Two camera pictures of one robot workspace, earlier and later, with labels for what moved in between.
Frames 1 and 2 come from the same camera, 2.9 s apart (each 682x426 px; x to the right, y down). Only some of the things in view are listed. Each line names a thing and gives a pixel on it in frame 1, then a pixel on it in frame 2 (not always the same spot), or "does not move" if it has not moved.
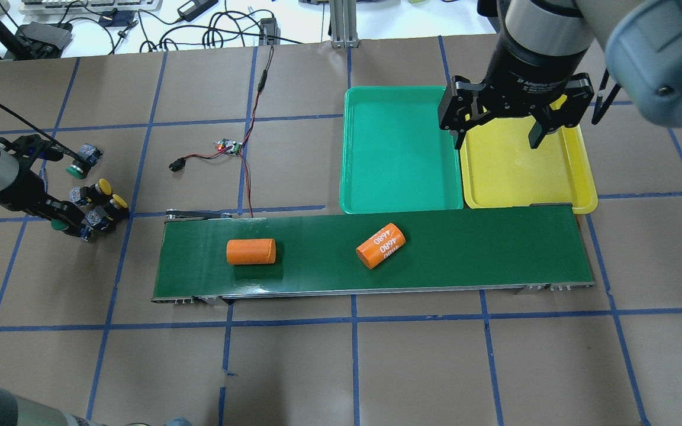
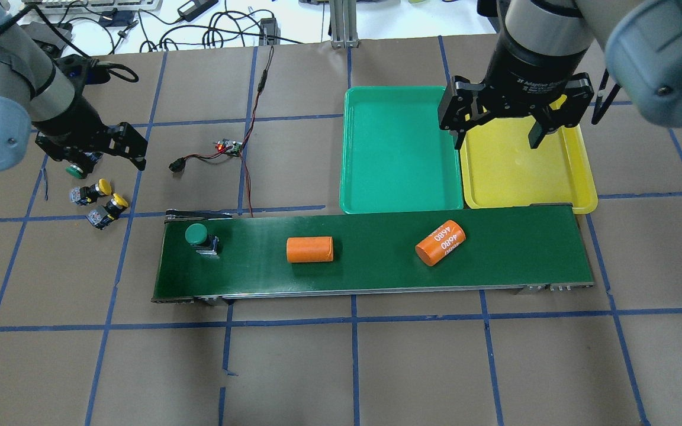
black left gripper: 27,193 -> 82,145
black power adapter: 269,32 does not move
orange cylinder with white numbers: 380,246 -> 441,244
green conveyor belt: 374,250 does not move
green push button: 59,224 -> 196,235
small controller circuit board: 223,144 does not move
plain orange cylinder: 253,251 -> 309,249
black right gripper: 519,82 does not move
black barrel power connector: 177,165 does not move
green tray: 394,156 does not move
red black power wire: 240,148 does not move
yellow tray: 499,169 does not move
